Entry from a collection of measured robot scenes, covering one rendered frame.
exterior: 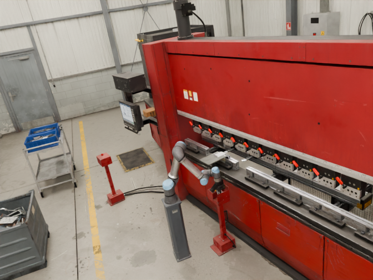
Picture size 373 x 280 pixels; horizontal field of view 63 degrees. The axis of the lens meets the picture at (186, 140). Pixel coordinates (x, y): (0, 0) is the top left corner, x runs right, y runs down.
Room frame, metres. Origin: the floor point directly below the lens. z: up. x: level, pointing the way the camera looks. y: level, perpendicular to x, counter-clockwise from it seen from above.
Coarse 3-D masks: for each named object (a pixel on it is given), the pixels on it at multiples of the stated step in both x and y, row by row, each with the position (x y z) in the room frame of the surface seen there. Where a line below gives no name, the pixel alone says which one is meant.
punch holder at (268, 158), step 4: (264, 148) 2.62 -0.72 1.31; (268, 148) 2.58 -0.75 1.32; (272, 148) 2.54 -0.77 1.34; (264, 152) 2.62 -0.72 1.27; (268, 152) 2.58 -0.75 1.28; (272, 152) 2.54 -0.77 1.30; (276, 152) 2.53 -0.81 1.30; (264, 156) 2.62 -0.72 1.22; (268, 156) 2.58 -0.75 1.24; (272, 156) 2.54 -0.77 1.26; (264, 160) 2.62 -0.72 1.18; (268, 160) 2.58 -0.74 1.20; (272, 160) 2.54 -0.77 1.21; (276, 160) 2.53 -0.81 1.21
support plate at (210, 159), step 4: (216, 152) 3.32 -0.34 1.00; (208, 156) 3.25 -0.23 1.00; (212, 156) 3.24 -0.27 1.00; (220, 156) 3.20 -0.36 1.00; (224, 156) 3.19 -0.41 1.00; (200, 160) 3.19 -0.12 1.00; (204, 160) 3.17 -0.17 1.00; (208, 160) 3.16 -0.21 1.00; (212, 160) 3.14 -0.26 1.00; (216, 160) 3.12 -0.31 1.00; (208, 164) 3.06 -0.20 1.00
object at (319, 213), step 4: (312, 208) 2.14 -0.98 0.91; (312, 212) 2.11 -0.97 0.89; (316, 212) 2.08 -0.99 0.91; (320, 212) 2.08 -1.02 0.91; (324, 212) 2.07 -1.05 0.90; (320, 216) 2.04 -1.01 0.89; (324, 216) 2.02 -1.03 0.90; (328, 216) 2.01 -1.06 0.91; (328, 220) 1.98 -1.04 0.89; (332, 220) 1.96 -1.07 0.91; (336, 224) 1.92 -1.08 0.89; (340, 224) 1.90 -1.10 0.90; (344, 224) 1.90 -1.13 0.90
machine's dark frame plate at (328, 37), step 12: (252, 36) 3.04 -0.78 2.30; (264, 36) 2.89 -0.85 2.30; (276, 36) 2.76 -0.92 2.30; (288, 36) 2.64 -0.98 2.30; (300, 36) 2.53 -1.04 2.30; (312, 36) 2.42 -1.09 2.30; (324, 36) 2.33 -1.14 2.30; (336, 36) 2.24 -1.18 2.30; (348, 36) 2.16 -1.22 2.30; (360, 36) 2.09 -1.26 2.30; (372, 36) 2.01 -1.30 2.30
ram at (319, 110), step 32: (192, 64) 3.53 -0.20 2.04; (224, 64) 3.04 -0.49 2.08; (256, 64) 2.66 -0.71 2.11; (288, 64) 2.37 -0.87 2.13; (320, 64) 2.14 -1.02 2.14; (192, 96) 3.61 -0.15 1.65; (224, 96) 3.08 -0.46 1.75; (256, 96) 2.68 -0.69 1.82; (288, 96) 2.37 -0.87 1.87; (320, 96) 2.12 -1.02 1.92; (352, 96) 1.91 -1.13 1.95; (256, 128) 2.70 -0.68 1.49; (288, 128) 2.37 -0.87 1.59; (320, 128) 2.11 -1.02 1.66; (352, 128) 1.90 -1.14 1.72; (352, 160) 1.89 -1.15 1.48
